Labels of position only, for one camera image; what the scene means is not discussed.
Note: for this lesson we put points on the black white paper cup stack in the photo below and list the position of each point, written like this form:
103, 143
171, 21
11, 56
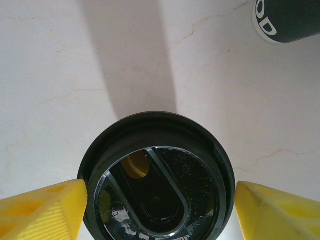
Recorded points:
287, 20

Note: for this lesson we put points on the black plastic cup lid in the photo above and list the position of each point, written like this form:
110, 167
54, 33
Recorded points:
160, 195

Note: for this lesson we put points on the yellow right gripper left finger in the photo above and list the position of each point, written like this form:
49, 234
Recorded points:
37, 215

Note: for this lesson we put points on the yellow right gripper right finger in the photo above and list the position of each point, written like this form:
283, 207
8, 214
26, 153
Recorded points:
280, 215

